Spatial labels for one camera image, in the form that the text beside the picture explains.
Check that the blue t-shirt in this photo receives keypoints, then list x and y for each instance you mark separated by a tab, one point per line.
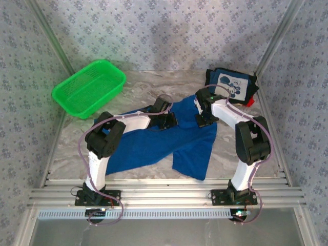
153	146

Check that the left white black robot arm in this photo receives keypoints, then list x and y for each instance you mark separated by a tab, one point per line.
97	169

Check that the folded navy cartoon print t-shirt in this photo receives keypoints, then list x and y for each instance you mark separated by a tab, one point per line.
234	82

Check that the folded red t-shirt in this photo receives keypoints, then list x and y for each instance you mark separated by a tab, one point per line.
249	102

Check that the folded black t-shirt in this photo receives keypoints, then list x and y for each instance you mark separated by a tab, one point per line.
253	85

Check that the green plastic basket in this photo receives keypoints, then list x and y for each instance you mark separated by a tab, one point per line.
89	87

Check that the aluminium rail base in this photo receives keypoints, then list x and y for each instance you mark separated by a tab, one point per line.
166	194

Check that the aluminium side rail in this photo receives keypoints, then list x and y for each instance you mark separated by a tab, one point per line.
55	143
276	143

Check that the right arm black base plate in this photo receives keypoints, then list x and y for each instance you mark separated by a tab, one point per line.
217	198

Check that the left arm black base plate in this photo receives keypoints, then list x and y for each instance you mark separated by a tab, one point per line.
114	198

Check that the aluminium frame post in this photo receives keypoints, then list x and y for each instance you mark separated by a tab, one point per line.
51	36
279	36

